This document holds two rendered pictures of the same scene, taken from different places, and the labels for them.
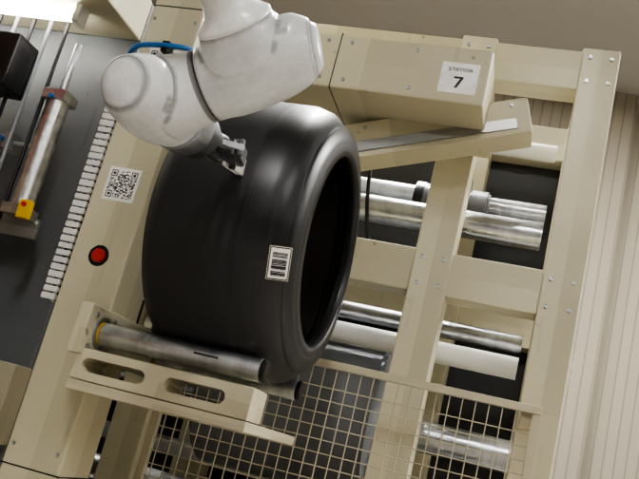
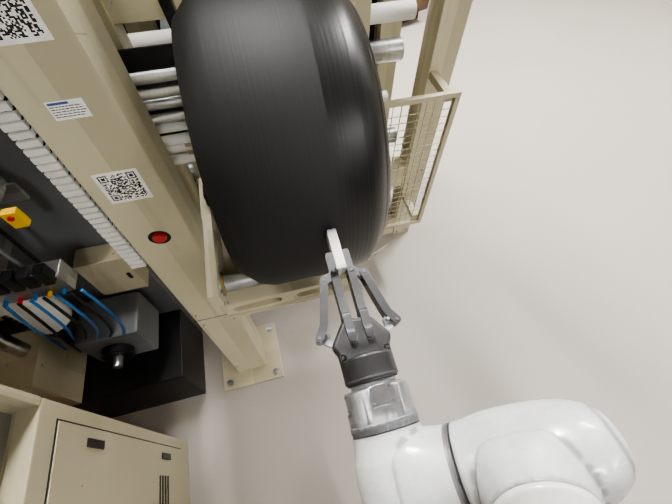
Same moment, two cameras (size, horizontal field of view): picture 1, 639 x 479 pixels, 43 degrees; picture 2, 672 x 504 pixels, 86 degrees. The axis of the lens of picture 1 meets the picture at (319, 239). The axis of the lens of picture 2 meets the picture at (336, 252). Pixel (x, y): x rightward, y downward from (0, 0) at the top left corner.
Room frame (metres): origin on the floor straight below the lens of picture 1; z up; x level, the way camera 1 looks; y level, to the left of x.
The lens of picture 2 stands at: (1.08, 0.33, 1.70)
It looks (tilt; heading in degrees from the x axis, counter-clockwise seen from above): 57 degrees down; 330
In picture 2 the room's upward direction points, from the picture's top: straight up
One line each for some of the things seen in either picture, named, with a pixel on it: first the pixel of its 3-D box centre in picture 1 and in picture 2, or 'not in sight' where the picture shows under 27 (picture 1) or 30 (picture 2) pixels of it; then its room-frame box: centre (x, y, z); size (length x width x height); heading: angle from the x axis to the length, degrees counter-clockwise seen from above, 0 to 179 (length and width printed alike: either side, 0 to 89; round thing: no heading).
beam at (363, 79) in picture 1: (371, 86); not in sight; (1.93, -0.03, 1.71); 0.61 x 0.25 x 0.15; 74
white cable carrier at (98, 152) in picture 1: (89, 197); (85, 192); (1.72, 0.51, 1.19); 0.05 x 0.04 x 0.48; 164
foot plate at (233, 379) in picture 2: not in sight; (250, 355); (1.73, 0.42, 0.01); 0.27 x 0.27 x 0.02; 74
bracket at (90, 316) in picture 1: (125, 345); (213, 240); (1.73, 0.34, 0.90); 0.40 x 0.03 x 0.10; 164
